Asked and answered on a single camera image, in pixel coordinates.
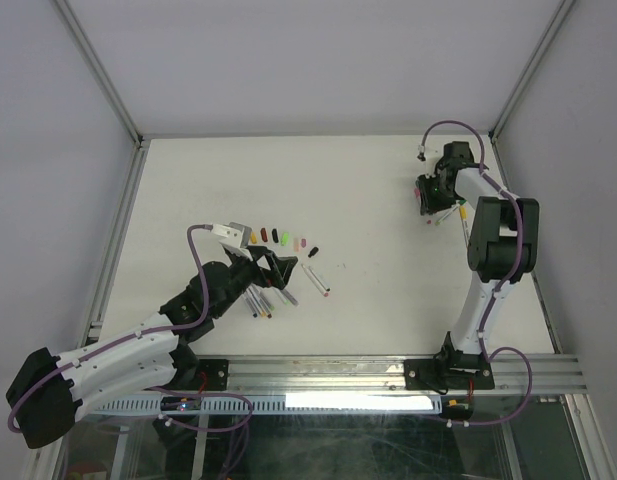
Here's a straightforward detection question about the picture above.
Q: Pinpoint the grey pen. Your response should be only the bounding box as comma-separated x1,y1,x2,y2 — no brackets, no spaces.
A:
280,289,299,306

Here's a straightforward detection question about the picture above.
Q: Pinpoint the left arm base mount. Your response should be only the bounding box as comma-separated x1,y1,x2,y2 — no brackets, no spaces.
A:
164,345,229,392

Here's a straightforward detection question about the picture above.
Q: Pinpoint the yellow marker pen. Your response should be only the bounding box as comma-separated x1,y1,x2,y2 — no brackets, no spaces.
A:
249,292,267,317

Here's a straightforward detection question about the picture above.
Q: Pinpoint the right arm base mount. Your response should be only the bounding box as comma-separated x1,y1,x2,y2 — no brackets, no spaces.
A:
403,333,495,395

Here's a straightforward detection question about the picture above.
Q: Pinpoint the brown cap marker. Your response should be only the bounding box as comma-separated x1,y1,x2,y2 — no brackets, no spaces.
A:
253,291,272,318

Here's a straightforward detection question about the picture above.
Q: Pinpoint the small black cap marker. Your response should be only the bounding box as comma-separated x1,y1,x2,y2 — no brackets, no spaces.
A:
308,266,331,292

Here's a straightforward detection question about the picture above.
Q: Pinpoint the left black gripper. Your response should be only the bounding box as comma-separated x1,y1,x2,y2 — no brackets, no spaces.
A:
212,245,295,317

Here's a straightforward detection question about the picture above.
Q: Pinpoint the purple cap marker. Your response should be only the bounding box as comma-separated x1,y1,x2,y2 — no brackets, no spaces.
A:
301,264,330,297

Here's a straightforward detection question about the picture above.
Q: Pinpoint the slotted cable duct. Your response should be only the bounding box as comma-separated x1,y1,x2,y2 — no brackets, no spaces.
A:
95,392,442,416

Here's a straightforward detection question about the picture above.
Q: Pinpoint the blue marker pen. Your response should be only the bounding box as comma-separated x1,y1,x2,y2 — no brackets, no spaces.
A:
243,295,259,318

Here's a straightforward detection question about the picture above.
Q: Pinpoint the aluminium front rail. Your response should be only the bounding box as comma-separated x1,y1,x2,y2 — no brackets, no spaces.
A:
200,353,588,396

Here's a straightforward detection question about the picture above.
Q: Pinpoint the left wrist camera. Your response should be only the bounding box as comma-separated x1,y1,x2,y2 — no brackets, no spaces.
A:
211,222,252,260

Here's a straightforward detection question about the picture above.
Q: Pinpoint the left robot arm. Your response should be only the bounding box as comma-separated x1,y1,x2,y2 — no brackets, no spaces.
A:
6,246,299,449

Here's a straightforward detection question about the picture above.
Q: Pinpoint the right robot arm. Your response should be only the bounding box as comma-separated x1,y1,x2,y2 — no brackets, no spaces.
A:
416,141,540,387

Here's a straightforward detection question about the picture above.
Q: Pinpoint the controller board with LEDs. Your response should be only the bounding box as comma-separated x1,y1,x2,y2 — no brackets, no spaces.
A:
160,396,201,412

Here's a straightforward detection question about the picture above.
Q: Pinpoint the light green cap marker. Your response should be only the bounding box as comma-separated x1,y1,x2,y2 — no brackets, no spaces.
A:
272,288,289,305

